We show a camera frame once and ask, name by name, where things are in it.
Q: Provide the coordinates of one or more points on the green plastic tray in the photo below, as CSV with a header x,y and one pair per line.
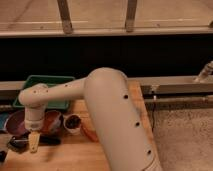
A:
x,y
50,81

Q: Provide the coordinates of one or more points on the metal window post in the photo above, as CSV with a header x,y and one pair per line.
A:
x,y
65,16
130,15

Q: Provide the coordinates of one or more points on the wooden cutting board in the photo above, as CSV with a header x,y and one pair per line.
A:
x,y
78,153

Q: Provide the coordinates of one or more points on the small white cup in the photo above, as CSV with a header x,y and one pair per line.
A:
x,y
72,123

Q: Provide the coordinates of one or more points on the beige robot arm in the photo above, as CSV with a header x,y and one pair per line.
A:
x,y
108,100

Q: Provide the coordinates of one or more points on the red bowl with white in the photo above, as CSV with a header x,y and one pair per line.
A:
x,y
52,122

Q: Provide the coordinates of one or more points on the black handled brush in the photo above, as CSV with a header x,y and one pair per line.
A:
x,y
19,143

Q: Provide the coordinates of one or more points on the left metal window post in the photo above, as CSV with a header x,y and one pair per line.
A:
x,y
65,16

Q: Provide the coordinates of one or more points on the right metal window post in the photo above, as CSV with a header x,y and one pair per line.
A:
x,y
130,15

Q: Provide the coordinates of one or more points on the purple bowl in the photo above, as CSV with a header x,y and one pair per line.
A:
x,y
15,123

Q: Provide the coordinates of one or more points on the orange carrot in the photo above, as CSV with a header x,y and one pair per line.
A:
x,y
89,131

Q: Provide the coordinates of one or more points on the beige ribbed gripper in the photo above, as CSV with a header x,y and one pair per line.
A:
x,y
34,120

